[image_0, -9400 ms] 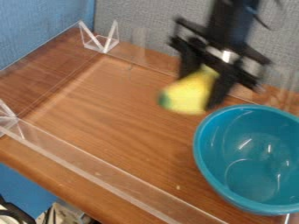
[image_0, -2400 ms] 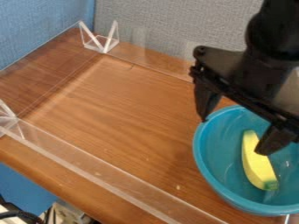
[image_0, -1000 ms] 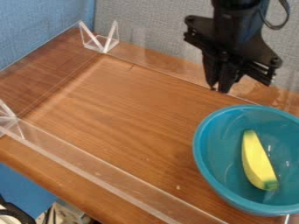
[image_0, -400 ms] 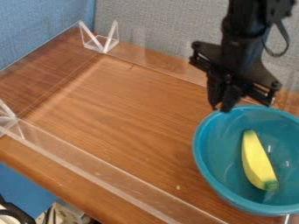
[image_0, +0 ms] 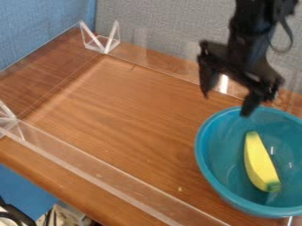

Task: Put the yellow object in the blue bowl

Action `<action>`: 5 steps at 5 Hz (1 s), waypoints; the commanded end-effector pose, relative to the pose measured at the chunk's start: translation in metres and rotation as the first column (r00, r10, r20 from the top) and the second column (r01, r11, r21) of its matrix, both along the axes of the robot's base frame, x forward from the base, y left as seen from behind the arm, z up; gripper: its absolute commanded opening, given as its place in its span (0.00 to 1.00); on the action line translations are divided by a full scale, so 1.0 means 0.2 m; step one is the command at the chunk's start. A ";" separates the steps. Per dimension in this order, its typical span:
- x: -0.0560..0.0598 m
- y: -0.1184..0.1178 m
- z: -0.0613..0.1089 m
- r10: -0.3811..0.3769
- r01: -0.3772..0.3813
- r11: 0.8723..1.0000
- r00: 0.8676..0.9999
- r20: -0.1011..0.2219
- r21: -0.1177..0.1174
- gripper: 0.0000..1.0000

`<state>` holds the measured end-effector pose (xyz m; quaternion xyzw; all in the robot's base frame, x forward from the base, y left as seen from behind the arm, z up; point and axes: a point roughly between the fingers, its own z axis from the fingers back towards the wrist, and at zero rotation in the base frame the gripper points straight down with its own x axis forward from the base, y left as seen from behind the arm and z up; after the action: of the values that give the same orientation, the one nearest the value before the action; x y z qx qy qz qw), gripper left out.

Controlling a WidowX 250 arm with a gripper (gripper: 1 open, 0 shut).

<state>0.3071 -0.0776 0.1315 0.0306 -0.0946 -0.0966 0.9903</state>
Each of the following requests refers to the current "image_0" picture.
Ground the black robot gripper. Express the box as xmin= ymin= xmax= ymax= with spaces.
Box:
xmin=196 ymin=19 xmax=285 ymax=117

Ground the yellow toy banana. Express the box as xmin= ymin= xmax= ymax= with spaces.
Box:
xmin=245 ymin=131 xmax=282 ymax=192

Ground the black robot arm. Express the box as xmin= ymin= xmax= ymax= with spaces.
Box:
xmin=196 ymin=0 xmax=298 ymax=117

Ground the blue plastic bowl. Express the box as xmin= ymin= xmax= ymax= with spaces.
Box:
xmin=195 ymin=107 xmax=302 ymax=218

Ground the white cluttered object below table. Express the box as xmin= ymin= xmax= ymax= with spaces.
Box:
xmin=35 ymin=201 xmax=96 ymax=226

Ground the dark object under table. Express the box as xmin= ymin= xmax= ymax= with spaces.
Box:
xmin=0 ymin=197 xmax=36 ymax=226

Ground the clear acrylic back barrier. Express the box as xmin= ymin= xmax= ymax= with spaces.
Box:
xmin=80 ymin=19 xmax=302 ymax=109

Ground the clear acrylic barrier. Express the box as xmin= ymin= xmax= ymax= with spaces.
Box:
xmin=0 ymin=101 xmax=230 ymax=226
xmin=80 ymin=19 xmax=302 ymax=109

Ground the clear acrylic front barrier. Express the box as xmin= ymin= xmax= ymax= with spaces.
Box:
xmin=0 ymin=101 xmax=230 ymax=226

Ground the clear acrylic corner bracket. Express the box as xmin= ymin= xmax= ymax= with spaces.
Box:
xmin=79 ymin=21 xmax=122 ymax=55

